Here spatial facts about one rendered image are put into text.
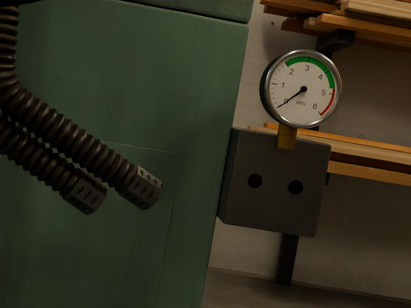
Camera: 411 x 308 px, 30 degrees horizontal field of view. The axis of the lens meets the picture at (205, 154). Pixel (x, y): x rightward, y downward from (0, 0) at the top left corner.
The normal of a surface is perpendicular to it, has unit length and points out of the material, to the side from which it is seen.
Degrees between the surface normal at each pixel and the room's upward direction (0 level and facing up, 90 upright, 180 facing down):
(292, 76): 90
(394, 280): 90
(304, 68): 90
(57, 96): 90
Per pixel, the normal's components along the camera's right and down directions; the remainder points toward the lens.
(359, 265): 0.04, 0.06
